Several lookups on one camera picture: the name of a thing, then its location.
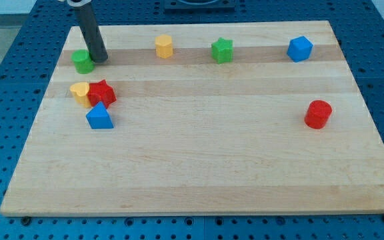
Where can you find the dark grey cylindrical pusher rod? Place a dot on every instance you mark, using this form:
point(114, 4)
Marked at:
point(91, 33)

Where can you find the yellow hexagon block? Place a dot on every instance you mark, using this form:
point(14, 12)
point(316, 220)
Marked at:
point(164, 46)

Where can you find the silver rod mounting flange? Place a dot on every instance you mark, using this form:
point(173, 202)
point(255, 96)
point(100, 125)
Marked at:
point(76, 3)

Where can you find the green cylinder block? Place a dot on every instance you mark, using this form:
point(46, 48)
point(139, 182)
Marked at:
point(82, 61)

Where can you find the yellow heart block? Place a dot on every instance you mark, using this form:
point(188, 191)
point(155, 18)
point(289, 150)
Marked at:
point(79, 92)

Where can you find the red star block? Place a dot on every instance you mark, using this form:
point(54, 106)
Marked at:
point(101, 92)

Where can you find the blue triangle block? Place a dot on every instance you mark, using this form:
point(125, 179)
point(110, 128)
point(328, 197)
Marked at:
point(99, 118)

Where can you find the green star block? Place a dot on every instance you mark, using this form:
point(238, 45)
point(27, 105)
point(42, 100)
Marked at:
point(222, 50)

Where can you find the light wooden board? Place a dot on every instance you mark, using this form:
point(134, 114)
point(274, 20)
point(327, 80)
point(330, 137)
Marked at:
point(193, 137)

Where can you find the blue cube block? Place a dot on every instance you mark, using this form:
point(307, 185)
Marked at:
point(300, 49)

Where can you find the red cylinder block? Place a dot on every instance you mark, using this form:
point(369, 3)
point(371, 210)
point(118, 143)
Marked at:
point(318, 114)

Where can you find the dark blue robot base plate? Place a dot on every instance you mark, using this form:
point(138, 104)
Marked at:
point(197, 5)

